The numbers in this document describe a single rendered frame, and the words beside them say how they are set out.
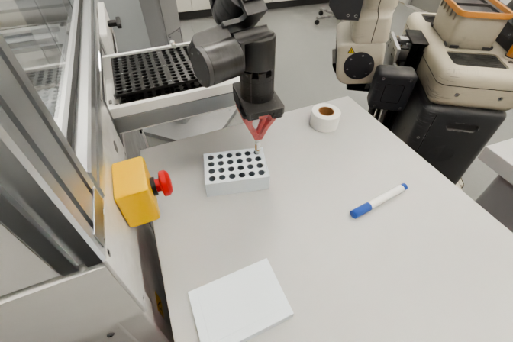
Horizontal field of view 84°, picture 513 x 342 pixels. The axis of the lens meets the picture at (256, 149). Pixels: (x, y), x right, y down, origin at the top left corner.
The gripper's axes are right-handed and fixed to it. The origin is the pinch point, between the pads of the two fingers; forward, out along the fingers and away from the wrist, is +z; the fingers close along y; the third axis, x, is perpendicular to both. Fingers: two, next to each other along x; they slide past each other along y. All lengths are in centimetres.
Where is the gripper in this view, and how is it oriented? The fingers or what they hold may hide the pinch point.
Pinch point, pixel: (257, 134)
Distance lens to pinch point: 55.2
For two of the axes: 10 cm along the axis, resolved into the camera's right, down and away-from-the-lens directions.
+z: 0.1, 7.2, 6.9
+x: 9.5, -2.2, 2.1
